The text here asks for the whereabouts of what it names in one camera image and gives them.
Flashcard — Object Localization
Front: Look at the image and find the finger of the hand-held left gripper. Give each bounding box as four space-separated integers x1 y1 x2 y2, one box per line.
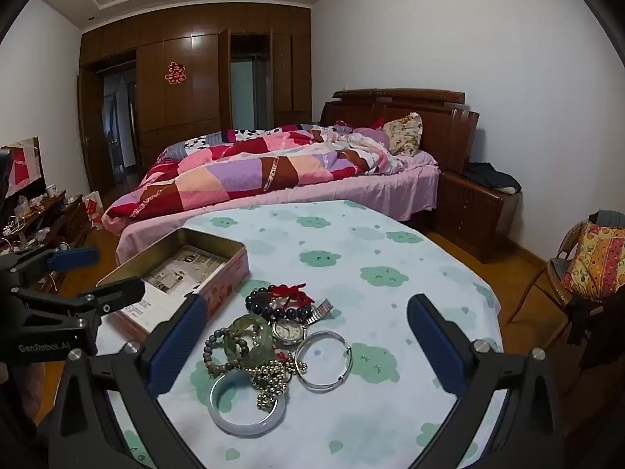
0 247 101 284
10 276 146 327

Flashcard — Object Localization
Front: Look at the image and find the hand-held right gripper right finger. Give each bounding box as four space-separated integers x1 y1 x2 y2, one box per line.
407 293 577 469

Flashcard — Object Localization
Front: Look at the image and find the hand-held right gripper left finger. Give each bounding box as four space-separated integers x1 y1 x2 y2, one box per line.
49 290 211 469

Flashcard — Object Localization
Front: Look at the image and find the grey bead bracelet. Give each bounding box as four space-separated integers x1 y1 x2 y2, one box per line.
204 326 255 377

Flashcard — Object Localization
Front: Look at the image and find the pink metal tin box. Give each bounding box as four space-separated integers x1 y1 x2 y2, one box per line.
96 227 251 342

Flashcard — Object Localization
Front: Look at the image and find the green jade bangle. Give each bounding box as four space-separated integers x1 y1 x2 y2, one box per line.
225 315 273 369

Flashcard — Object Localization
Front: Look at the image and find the silver bangle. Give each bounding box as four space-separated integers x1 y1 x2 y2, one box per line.
294 331 353 392

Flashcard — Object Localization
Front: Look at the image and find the dark bead bracelet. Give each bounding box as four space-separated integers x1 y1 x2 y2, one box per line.
245 284 316 326

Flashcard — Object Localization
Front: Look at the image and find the white jade bangle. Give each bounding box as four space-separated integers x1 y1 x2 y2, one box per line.
209 370 286 435

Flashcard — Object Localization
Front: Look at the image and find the wristwatch with metal band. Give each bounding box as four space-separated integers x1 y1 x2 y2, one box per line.
271 299 335 347

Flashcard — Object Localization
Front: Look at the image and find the white paper card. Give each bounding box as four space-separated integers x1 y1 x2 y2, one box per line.
122 278 197 335

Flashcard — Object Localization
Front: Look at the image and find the wooden television cabinet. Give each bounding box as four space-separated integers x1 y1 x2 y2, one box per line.
0 190 93 274

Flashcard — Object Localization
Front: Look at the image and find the red and white bag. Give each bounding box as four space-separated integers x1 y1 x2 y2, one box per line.
83 190 104 230

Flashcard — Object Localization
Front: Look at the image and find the flat screen television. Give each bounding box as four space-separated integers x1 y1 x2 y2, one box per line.
0 137 47 206

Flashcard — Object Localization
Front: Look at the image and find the wooden nightstand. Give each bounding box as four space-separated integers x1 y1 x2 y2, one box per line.
434 171 518 265

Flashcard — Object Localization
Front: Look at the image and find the wicker chair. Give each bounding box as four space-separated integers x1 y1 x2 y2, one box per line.
508 210 625 333

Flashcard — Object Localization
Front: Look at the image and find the dark garment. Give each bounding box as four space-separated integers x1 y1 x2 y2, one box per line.
566 295 625 372

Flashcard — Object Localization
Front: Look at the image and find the patchwork quilt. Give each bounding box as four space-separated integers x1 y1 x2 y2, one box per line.
102 124 406 220

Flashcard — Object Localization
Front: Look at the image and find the dark clothing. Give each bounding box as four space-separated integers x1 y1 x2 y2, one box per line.
461 162 522 193

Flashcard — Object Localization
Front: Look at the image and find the colourful patterned cushion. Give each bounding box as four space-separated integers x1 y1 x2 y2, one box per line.
561 221 625 304

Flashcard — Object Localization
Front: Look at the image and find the pink bed sheet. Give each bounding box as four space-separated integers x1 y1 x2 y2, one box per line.
102 151 440 265

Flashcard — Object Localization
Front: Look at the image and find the brown wooden wardrobe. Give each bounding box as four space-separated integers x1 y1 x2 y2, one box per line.
78 2 313 191

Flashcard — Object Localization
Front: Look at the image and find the red paper decoration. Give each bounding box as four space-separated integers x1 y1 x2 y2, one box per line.
165 61 189 86

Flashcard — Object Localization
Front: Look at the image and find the floral pillow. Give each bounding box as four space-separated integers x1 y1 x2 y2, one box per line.
382 112 423 156

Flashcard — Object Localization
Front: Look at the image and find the wooden bed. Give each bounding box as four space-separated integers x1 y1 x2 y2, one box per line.
102 89 482 265

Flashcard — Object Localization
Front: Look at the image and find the pearl bead necklace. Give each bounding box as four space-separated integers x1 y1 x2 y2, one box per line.
249 356 309 411

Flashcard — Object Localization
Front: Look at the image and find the red knotted cord charm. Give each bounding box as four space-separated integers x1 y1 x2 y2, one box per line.
268 282 317 310

